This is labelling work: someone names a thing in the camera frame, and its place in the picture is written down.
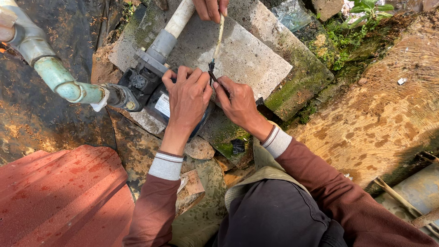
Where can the person's right hand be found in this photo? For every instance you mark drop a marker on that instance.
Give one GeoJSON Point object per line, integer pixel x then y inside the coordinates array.
{"type": "Point", "coordinates": [241, 103]}

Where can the person's left hand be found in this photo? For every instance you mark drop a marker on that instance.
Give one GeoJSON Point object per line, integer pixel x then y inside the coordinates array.
{"type": "Point", "coordinates": [188, 99]}

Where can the black water pump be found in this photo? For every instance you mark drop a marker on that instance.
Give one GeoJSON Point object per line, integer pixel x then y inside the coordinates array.
{"type": "Point", "coordinates": [147, 92]}

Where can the black plastic scrap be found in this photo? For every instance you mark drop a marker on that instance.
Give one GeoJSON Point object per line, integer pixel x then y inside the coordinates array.
{"type": "Point", "coordinates": [237, 146]}

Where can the grey concrete slab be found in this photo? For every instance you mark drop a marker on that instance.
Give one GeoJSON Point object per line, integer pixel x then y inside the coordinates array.
{"type": "Point", "coordinates": [240, 55]}

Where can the brown rounded stone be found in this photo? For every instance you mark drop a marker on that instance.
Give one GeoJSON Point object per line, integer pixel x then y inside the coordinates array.
{"type": "Point", "coordinates": [199, 148]}

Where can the grey pipe fitting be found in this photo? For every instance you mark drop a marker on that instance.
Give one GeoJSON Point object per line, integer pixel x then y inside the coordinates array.
{"type": "Point", "coordinates": [159, 48]}

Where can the mossy concrete block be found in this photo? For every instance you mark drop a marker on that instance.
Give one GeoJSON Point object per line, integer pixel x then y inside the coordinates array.
{"type": "Point", "coordinates": [301, 79]}

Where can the person's khaki garment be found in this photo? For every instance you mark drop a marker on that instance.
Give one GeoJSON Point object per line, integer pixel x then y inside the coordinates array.
{"type": "Point", "coordinates": [264, 171]}

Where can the white plastic pipe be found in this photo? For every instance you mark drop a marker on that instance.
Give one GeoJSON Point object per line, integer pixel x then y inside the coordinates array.
{"type": "Point", "coordinates": [180, 17]}

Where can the white thread seal tape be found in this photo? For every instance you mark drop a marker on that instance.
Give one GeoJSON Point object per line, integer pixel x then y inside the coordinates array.
{"type": "Point", "coordinates": [100, 101]}

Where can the small brown board piece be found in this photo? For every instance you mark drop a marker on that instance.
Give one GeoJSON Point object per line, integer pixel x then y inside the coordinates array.
{"type": "Point", "coordinates": [190, 190]}

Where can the clear plastic bag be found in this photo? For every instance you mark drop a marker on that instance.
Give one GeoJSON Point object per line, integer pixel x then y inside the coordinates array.
{"type": "Point", "coordinates": [291, 13]}

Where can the person's dark trousers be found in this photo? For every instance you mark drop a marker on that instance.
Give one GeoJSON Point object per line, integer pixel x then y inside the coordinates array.
{"type": "Point", "coordinates": [274, 219]}

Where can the grey stone chunk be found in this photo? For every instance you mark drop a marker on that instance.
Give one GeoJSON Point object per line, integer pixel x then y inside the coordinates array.
{"type": "Point", "coordinates": [325, 8]}

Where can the large cut tree stump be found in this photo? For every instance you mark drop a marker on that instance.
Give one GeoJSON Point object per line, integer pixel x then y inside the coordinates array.
{"type": "Point", "coordinates": [384, 113]}

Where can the black tarp sheet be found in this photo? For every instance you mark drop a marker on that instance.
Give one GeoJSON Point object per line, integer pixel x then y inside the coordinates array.
{"type": "Point", "coordinates": [41, 116]}

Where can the red roof tile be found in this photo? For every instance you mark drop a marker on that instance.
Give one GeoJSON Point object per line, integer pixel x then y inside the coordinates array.
{"type": "Point", "coordinates": [61, 199]}

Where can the green leafy plant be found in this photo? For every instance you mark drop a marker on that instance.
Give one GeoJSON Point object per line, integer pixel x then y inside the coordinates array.
{"type": "Point", "coordinates": [372, 8]}

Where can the small white scrap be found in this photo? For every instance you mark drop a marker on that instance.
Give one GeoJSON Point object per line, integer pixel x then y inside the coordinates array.
{"type": "Point", "coordinates": [402, 81]}

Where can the bamboo stick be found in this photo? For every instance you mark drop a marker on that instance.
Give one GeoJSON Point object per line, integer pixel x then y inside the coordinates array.
{"type": "Point", "coordinates": [401, 200]}

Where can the grey metal sheet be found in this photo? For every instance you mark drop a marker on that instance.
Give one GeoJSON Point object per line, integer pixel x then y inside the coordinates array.
{"type": "Point", "coordinates": [416, 192]}

